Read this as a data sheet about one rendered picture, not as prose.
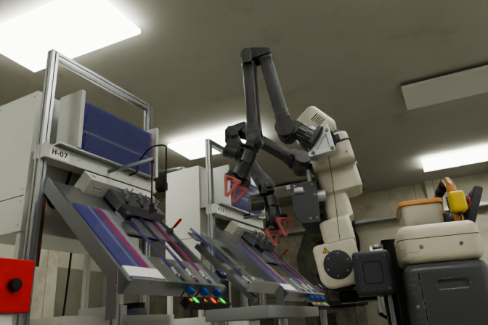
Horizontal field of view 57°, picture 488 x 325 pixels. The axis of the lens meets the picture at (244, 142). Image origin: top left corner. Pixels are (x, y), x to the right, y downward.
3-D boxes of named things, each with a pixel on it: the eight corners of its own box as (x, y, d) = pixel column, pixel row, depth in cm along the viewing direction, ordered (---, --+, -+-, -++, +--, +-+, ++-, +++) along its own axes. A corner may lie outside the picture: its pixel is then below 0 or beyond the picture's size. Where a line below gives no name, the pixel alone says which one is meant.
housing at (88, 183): (143, 219, 258) (157, 199, 258) (75, 202, 218) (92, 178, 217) (135, 211, 263) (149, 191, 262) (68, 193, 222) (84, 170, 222)
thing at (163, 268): (218, 291, 220) (222, 286, 220) (124, 286, 166) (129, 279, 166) (195, 267, 231) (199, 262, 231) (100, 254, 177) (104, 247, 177)
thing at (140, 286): (217, 298, 220) (226, 286, 219) (122, 294, 166) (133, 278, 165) (216, 296, 220) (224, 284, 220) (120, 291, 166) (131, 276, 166)
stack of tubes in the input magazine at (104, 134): (151, 175, 263) (152, 133, 274) (83, 150, 221) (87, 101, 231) (134, 180, 269) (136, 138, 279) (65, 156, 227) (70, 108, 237)
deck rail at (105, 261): (122, 294, 166) (131, 281, 165) (118, 294, 164) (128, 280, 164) (43, 188, 206) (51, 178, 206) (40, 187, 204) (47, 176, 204)
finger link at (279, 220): (280, 233, 180) (275, 212, 185) (273, 241, 185) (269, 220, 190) (295, 233, 183) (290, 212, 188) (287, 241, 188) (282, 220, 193)
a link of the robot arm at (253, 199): (271, 178, 200) (270, 191, 206) (246, 182, 198) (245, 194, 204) (278, 200, 191) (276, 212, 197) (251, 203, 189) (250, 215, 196)
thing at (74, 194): (173, 249, 242) (178, 241, 241) (76, 231, 187) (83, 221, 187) (140, 213, 260) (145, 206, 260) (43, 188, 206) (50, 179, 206)
